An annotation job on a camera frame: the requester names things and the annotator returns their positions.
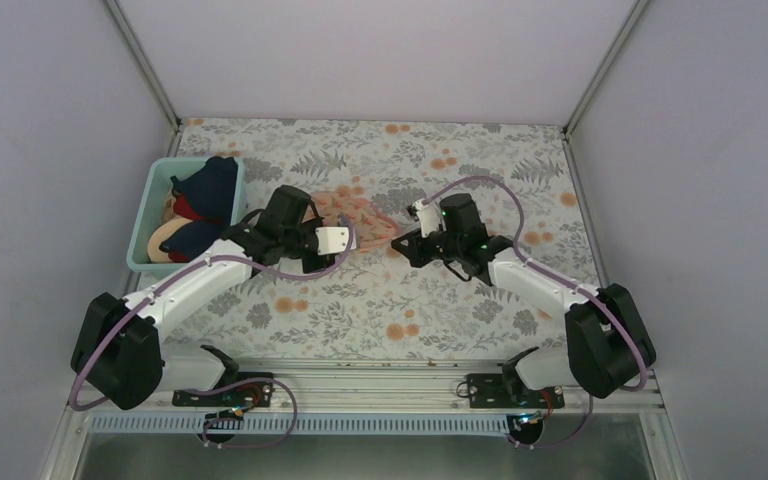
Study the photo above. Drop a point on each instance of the peach floral mesh laundry bag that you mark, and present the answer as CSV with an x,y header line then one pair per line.
x,y
373,228

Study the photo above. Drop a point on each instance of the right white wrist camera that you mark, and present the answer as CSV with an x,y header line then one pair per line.
x,y
429,219

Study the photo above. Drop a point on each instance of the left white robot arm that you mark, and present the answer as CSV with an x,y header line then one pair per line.
x,y
119,354

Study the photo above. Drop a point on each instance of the light blue plastic bin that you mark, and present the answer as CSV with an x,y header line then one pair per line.
x,y
156,209

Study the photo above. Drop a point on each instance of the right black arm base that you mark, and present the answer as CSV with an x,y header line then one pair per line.
x,y
494,392

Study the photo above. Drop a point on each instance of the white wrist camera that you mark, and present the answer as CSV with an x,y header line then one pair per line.
x,y
334,240
429,219

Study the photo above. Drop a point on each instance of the floral patterned table mat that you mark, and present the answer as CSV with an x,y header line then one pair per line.
x,y
376,306

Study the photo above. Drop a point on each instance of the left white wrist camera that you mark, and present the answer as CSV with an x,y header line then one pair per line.
x,y
334,240

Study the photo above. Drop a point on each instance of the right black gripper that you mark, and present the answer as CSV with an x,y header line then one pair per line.
x,y
417,255

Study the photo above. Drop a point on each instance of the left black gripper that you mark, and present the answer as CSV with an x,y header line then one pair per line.
x,y
310,266

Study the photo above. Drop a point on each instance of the navy beige bra lower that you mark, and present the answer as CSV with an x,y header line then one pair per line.
x,y
181,240

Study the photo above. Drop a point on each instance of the aluminium front rail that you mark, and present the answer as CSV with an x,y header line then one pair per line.
x,y
405,386

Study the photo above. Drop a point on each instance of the navy red bra upper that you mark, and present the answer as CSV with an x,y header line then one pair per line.
x,y
208,194

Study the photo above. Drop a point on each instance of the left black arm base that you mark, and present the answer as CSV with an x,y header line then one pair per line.
x,y
251,390

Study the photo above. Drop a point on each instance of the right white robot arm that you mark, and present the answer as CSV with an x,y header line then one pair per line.
x,y
607,347

